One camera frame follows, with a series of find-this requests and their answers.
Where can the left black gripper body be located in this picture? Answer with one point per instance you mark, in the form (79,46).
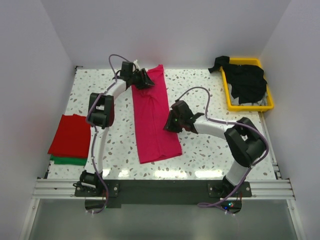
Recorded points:
(137,79)

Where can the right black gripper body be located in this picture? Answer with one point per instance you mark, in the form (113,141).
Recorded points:
(174,124)

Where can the pink t shirt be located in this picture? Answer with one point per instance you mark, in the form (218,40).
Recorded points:
(151,111)

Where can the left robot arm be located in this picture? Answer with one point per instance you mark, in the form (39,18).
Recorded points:
(101,116)

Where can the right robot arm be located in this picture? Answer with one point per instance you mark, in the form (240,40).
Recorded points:
(246,144)

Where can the black t shirt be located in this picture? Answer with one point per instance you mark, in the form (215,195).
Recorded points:
(247,81)

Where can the grey t shirt in bin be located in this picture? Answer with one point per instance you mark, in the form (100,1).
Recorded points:
(235,101)

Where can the red folded t shirt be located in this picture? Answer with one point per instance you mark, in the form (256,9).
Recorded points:
(72,138)

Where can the yellow plastic bin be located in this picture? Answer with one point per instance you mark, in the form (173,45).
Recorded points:
(268,100)

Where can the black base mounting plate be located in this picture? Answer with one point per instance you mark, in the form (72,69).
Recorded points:
(225,203)

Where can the green folded t shirt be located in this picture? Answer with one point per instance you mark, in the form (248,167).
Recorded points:
(68,160)

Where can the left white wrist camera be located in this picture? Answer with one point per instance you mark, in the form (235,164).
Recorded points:
(136,63)

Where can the aluminium frame rail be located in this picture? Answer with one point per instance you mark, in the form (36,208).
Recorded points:
(203,189)

